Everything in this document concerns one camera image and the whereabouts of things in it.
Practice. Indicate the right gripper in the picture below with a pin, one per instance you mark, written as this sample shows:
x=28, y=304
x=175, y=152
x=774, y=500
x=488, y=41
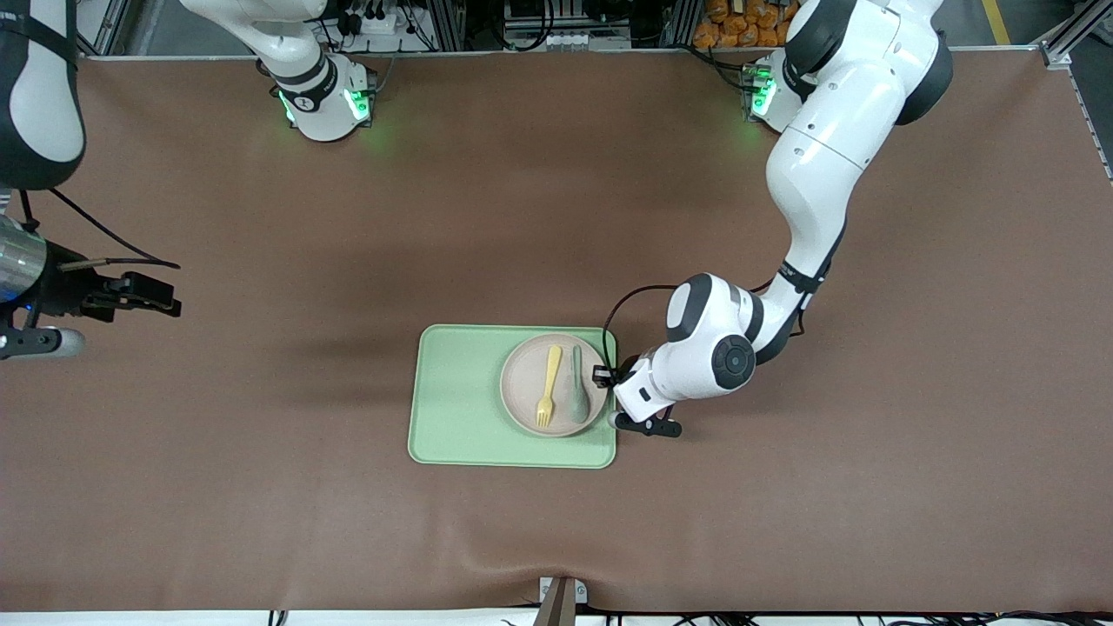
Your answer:
x=65, y=290

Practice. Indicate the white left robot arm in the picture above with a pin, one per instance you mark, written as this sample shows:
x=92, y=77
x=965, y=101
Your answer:
x=826, y=148

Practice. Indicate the brown table mat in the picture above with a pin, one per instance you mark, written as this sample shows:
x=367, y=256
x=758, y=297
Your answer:
x=261, y=435

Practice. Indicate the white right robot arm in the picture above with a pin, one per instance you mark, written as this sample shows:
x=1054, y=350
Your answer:
x=39, y=96

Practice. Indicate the round beige plate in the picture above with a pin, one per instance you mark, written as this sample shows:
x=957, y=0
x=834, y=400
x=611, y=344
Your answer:
x=526, y=382

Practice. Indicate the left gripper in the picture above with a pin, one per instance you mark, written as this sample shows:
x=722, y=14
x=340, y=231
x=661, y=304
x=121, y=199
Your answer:
x=611, y=376

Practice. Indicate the pile of orange objects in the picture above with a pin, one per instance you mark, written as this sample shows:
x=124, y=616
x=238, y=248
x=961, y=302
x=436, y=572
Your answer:
x=739, y=30

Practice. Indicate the white power strip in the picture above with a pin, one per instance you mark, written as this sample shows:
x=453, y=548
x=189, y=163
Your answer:
x=374, y=24

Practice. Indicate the light green rectangular tray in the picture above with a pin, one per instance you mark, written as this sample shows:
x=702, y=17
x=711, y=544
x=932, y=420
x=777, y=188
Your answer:
x=452, y=400

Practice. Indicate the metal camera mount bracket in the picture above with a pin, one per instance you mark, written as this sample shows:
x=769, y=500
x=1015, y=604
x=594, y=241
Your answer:
x=561, y=604

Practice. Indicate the aluminium frame post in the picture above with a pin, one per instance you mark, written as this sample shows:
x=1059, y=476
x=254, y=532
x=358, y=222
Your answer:
x=678, y=24
x=448, y=26

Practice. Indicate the aluminium frame rail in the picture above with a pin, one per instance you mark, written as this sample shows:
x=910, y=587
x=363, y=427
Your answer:
x=1054, y=54
x=109, y=22

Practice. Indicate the pale green plastic spoon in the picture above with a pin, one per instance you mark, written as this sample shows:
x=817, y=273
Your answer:
x=579, y=404

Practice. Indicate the white terminal block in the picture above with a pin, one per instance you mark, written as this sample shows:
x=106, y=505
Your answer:
x=565, y=39

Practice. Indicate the yellow plastic fork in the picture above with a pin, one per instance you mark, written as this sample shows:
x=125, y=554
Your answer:
x=552, y=369

